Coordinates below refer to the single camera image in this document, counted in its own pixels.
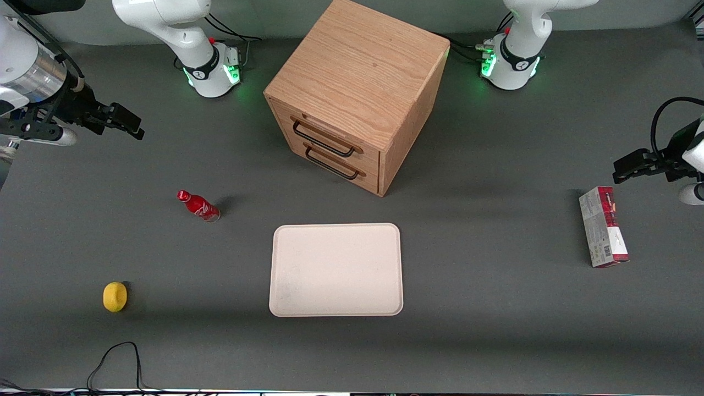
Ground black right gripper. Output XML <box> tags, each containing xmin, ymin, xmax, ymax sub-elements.
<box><xmin>52</xmin><ymin>82</ymin><xmax>145</xmax><ymax>141</ymax></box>

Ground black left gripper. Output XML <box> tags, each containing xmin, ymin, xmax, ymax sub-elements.
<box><xmin>612</xmin><ymin>120</ymin><xmax>703</xmax><ymax>185</ymax></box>

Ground black metal drawer handle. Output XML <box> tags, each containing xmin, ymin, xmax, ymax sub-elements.
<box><xmin>292</xmin><ymin>119</ymin><xmax>364</xmax><ymax>159</ymax></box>
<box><xmin>304</xmin><ymin>144</ymin><xmax>367</xmax><ymax>182</ymax></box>

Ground wooden drawer with handle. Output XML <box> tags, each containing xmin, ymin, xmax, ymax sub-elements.
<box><xmin>287</xmin><ymin>132</ymin><xmax>381</xmax><ymax>194</ymax></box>
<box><xmin>273</xmin><ymin>100</ymin><xmax>381</xmax><ymax>172</ymax></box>

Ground oak wooden drawer cabinet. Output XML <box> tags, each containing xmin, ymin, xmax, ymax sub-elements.
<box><xmin>263</xmin><ymin>0</ymin><xmax>451</xmax><ymax>197</ymax></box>

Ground grey and red carton box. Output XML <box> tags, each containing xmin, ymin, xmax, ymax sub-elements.
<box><xmin>578</xmin><ymin>186</ymin><xmax>630</xmax><ymax>268</ymax></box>

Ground red cola bottle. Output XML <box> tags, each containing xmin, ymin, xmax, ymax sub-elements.
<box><xmin>177</xmin><ymin>190</ymin><xmax>221</xmax><ymax>223</ymax></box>

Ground yellow lemon toy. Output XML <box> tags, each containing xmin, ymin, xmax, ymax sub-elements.
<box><xmin>103</xmin><ymin>282</ymin><xmax>128</xmax><ymax>314</ymax></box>

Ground beige rectangular tray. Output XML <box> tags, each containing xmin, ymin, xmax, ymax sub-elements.
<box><xmin>268</xmin><ymin>223</ymin><xmax>404</xmax><ymax>318</ymax></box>

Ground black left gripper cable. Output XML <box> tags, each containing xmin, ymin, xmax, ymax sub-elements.
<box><xmin>650</xmin><ymin>97</ymin><xmax>704</xmax><ymax>161</ymax></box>

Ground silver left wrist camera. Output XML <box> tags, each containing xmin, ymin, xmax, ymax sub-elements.
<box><xmin>678</xmin><ymin>183</ymin><xmax>704</xmax><ymax>206</ymax></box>

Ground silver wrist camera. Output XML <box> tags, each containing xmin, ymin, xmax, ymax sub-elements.
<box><xmin>678</xmin><ymin>183</ymin><xmax>704</xmax><ymax>206</ymax></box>
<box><xmin>0</xmin><ymin>117</ymin><xmax>78</xmax><ymax>147</ymax></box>

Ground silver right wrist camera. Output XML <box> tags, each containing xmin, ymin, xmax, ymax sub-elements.
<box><xmin>0</xmin><ymin>117</ymin><xmax>78</xmax><ymax>147</ymax></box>

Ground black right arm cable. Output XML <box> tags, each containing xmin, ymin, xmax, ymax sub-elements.
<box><xmin>0</xmin><ymin>5</ymin><xmax>86</xmax><ymax>91</ymax></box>

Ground black right arm base cables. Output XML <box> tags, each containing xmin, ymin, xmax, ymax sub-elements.
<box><xmin>205</xmin><ymin>12</ymin><xmax>263</xmax><ymax>69</ymax></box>

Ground black arm base cables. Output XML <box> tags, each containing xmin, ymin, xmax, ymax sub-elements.
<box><xmin>205</xmin><ymin>12</ymin><xmax>263</xmax><ymax>69</ymax></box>
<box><xmin>437</xmin><ymin>10</ymin><xmax>515</xmax><ymax>64</ymax></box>

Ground black left arm base cables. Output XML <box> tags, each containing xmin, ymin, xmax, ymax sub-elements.
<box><xmin>437</xmin><ymin>10</ymin><xmax>515</xmax><ymax>64</ymax></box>

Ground black loose table cable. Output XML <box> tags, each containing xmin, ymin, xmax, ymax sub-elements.
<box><xmin>0</xmin><ymin>342</ymin><xmax>182</xmax><ymax>394</ymax></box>

